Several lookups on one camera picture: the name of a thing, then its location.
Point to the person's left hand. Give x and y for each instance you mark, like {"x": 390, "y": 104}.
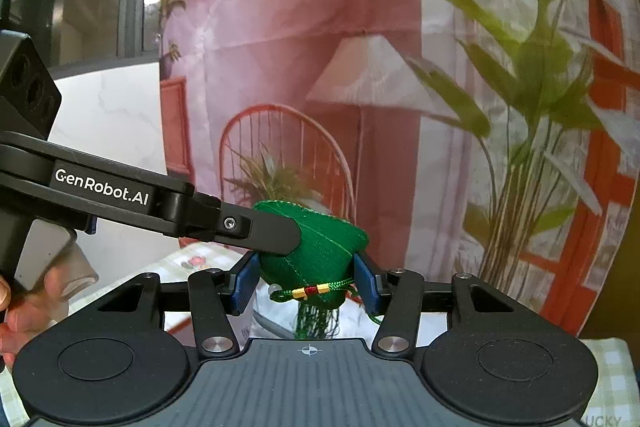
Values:
{"x": 35, "y": 307}

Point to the green checked blanket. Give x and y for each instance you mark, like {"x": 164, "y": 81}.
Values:
{"x": 605, "y": 382}

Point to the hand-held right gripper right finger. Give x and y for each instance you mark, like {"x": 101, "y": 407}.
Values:
{"x": 366, "y": 284}

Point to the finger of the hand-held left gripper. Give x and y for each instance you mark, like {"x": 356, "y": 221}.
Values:
{"x": 250, "y": 227}

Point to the printed backdrop cloth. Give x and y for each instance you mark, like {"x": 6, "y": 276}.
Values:
{"x": 325, "y": 7}

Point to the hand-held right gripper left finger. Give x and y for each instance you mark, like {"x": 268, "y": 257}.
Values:
{"x": 245, "y": 284}

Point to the green fabric sachet with tassel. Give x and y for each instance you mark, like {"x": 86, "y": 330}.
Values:
{"x": 320, "y": 252}

